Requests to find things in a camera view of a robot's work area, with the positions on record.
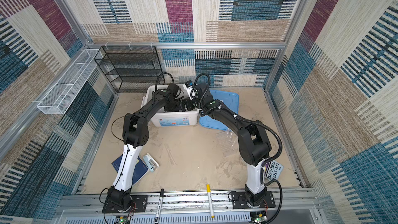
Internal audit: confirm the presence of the white plastic bin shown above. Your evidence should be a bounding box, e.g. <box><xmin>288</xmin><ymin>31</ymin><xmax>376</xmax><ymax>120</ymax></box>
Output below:
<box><xmin>141</xmin><ymin>84</ymin><xmax>199</xmax><ymax>127</ymax></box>

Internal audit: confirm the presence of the blue plastic lid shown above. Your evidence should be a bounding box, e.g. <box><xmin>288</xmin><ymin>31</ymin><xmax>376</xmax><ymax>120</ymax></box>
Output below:
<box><xmin>200</xmin><ymin>89</ymin><xmax>239</xmax><ymax>131</ymax></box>

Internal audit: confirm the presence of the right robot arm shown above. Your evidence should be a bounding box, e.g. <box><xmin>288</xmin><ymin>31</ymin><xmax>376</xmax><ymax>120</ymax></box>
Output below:
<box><xmin>183</xmin><ymin>81</ymin><xmax>283</xmax><ymax>208</ymax></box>

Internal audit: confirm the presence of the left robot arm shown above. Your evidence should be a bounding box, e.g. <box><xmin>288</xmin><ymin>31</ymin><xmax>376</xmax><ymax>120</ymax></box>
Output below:
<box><xmin>102</xmin><ymin>84</ymin><xmax>180</xmax><ymax>214</ymax></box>

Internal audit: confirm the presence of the black mesh shelf rack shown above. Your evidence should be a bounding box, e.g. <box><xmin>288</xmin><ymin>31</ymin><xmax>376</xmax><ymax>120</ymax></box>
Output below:
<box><xmin>94</xmin><ymin>46</ymin><xmax>163</xmax><ymax>93</ymax></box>

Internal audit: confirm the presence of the blue notebook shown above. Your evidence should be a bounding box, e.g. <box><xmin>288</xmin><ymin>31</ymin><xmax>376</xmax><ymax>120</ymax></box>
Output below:
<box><xmin>112</xmin><ymin>155</ymin><xmax>149</xmax><ymax>186</ymax></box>

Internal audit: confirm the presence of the yellow-capped white marker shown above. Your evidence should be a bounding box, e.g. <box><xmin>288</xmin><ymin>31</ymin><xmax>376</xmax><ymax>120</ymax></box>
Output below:
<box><xmin>206</xmin><ymin>184</ymin><xmax>215</xmax><ymax>219</ymax></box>

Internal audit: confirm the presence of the black marker pen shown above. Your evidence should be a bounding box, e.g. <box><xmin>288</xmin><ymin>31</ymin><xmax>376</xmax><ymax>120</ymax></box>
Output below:
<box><xmin>154</xmin><ymin>188</ymin><xmax>164</xmax><ymax>224</ymax></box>

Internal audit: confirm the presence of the colourful treehouse paperback book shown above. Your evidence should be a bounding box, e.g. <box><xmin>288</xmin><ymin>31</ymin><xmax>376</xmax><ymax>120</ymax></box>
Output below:
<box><xmin>264</xmin><ymin>160</ymin><xmax>284</xmax><ymax>181</ymax></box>

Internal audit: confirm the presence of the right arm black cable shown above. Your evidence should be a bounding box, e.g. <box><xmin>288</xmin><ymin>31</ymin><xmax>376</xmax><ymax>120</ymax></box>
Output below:
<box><xmin>192</xmin><ymin>73</ymin><xmax>284</xmax><ymax>224</ymax></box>

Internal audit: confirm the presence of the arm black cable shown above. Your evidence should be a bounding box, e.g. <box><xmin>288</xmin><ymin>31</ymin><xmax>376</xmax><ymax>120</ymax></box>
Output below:
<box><xmin>154</xmin><ymin>72</ymin><xmax>175</xmax><ymax>94</ymax></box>
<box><xmin>192</xmin><ymin>73</ymin><xmax>284</xmax><ymax>224</ymax></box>

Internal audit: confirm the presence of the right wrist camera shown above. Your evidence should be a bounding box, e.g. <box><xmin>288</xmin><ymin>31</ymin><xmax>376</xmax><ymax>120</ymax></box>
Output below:
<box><xmin>183</xmin><ymin>80</ymin><xmax>199</xmax><ymax>100</ymax></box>

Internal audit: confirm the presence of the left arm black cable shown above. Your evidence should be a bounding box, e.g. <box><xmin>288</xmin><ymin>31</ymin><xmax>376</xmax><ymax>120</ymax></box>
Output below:
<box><xmin>154</xmin><ymin>72</ymin><xmax>175</xmax><ymax>94</ymax></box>

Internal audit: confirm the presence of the white wire basket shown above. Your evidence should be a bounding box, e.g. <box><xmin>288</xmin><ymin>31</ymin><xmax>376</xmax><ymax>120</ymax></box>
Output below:
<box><xmin>37</xmin><ymin>49</ymin><xmax>98</xmax><ymax>115</ymax></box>

